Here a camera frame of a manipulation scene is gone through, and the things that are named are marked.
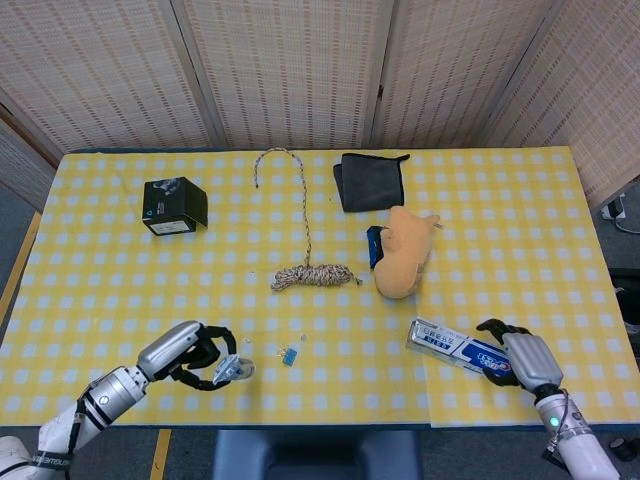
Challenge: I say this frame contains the black chair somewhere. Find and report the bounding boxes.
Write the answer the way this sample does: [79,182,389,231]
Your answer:
[608,268,640,351]

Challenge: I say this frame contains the yellow white checked tablecloth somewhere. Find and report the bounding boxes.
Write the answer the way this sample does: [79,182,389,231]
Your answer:
[0,147,640,429]

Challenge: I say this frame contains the dark grey folded cloth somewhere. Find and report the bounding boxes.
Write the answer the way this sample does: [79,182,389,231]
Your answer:
[333,152,411,213]

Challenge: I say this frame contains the woven folding screen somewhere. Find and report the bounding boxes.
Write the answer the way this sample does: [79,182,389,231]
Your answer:
[0,0,640,211]

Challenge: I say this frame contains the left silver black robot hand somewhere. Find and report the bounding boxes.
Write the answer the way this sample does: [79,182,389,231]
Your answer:
[137,320,239,392]

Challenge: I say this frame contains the dark grey robot torso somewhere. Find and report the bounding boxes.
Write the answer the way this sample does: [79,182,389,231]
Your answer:
[212,429,421,480]

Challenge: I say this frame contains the blue object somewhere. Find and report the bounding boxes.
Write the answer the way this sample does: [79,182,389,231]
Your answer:
[366,225,390,270]

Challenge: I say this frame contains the orange plush toy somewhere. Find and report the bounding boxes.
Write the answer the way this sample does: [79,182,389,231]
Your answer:
[374,205,442,300]

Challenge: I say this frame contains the white power strip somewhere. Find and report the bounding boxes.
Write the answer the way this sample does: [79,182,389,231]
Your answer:
[601,193,629,221]

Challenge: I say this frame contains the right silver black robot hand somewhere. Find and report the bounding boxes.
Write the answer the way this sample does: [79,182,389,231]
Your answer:
[475,318,564,396]

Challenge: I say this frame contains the braided multicolour rope bundle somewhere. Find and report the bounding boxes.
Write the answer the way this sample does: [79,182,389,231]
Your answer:
[253,147,364,291]

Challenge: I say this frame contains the black cardboard box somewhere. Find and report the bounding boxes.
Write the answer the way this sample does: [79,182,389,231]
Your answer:
[142,176,209,235]

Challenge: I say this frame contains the blue white toothpaste tube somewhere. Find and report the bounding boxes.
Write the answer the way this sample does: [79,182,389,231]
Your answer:
[212,353,256,386]

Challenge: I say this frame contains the blue white toothpaste carton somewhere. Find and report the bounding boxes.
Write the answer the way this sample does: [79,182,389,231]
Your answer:
[405,318,512,376]

